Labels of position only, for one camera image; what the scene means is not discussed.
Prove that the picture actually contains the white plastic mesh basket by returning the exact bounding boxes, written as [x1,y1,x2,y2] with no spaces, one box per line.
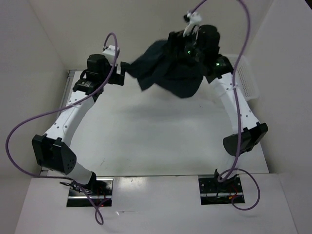
[235,55,259,101]

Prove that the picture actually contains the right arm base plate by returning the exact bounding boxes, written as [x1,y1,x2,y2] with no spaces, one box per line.
[198,175,245,205]

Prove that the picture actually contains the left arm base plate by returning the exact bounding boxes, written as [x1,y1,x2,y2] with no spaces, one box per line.
[60,177,114,208]

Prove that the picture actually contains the dark navy shorts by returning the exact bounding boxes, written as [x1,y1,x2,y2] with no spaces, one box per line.
[125,40,203,98]

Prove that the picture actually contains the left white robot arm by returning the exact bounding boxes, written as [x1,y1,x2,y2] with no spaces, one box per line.
[32,52,125,195]

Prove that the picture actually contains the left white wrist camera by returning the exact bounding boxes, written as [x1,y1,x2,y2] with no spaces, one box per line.
[102,45,120,63]

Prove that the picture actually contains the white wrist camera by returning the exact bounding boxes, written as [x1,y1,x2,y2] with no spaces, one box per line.
[102,45,120,63]
[183,11,202,37]

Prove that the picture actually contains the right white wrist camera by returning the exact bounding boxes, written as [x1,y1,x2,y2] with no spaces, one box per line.
[183,11,202,37]

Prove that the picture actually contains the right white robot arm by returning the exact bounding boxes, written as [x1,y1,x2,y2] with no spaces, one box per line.
[165,25,268,192]

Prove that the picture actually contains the aluminium table edge rail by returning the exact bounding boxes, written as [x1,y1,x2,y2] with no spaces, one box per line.
[60,70,76,108]

